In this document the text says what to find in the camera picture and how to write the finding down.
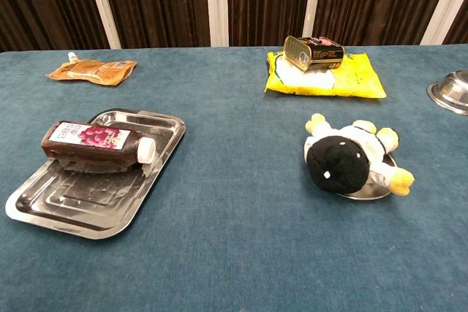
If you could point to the white frame post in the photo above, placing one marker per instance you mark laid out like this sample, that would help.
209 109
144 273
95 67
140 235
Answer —
100 5
444 1
312 5
216 5

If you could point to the gold black meat tin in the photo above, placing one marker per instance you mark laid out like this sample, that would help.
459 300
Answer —
321 54

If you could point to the round steel plate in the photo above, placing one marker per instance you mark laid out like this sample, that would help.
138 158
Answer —
369 193

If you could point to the black headed white plush toy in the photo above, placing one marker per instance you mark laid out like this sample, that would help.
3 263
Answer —
332 166

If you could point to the steel bowl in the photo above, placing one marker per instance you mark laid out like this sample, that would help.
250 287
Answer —
451 93

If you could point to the yellow snack bag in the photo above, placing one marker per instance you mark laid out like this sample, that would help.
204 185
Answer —
351 82

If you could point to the orange spouted pouch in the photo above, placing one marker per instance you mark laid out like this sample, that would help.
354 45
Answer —
91 70

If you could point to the rectangular steel tray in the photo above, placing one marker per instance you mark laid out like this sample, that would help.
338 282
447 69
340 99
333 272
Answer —
84 202

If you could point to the dark juice bottle pink label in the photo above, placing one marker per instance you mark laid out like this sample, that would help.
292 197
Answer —
91 145

